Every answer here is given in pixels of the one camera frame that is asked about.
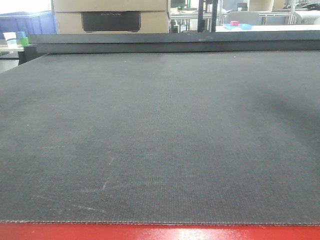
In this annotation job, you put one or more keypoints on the large cardboard box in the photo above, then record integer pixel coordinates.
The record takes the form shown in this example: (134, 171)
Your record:
(111, 16)

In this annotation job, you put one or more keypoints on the blue plastic crate on table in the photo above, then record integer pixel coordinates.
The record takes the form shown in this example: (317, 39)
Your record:
(32, 23)

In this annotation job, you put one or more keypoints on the green plastic cup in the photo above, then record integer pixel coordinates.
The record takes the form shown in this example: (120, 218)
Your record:
(24, 41)

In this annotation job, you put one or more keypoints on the light blue plastic cup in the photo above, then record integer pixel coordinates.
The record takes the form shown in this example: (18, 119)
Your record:
(20, 34)

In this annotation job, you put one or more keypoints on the white paper cup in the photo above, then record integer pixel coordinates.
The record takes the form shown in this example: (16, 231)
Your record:
(10, 38)

